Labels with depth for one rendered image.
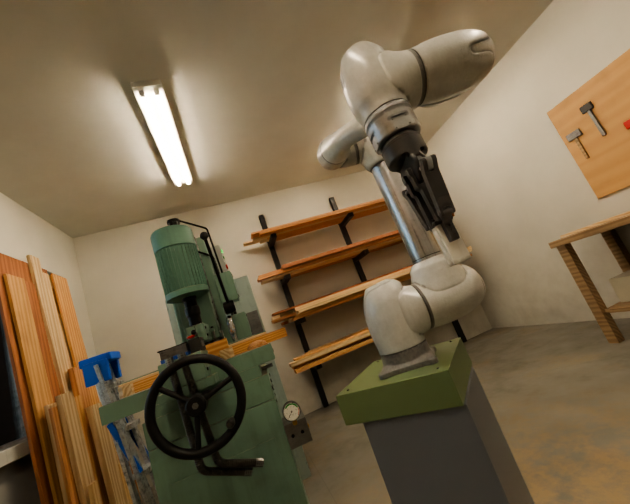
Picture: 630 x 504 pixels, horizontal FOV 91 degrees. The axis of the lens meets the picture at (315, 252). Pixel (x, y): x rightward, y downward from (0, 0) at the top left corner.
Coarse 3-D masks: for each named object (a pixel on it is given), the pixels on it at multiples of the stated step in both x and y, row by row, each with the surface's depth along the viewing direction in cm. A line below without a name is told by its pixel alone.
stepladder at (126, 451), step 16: (112, 352) 178; (80, 368) 170; (96, 368) 169; (112, 368) 185; (96, 384) 168; (112, 384) 171; (112, 400) 168; (128, 416) 178; (112, 432) 163; (128, 432) 168; (128, 448) 161; (144, 448) 178; (128, 464) 163; (144, 464) 174; (128, 480) 158; (144, 480) 161; (144, 496) 157
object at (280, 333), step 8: (264, 336) 133; (272, 336) 133; (280, 336) 134; (240, 344) 130; (248, 344) 131; (240, 352) 130; (152, 376) 122; (136, 384) 120; (144, 384) 121; (136, 392) 120
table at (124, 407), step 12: (264, 348) 117; (228, 360) 114; (240, 360) 114; (252, 360) 115; (264, 360) 116; (216, 372) 111; (204, 384) 102; (132, 396) 106; (144, 396) 106; (168, 396) 99; (108, 408) 104; (120, 408) 104; (132, 408) 105; (144, 408) 105; (108, 420) 103
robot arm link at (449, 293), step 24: (360, 144) 109; (384, 168) 108; (384, 192) 109; (408, 216) 104; (408, 240) 105; (432, 240) 103; (432, 264) 98; (432, 288) 97; (456, 288) 96; (480, 288) 97; (432, 312) 95; (456, 312) 96
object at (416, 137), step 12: (408, 132) 53; (396, 144) 53; (408, 144) 52; (420, 144) 52; (384, 156) 56; (396, 156) 53; (408, 156) 53; (396, 168) 57; (408, 168) 54; (420, 180) 52
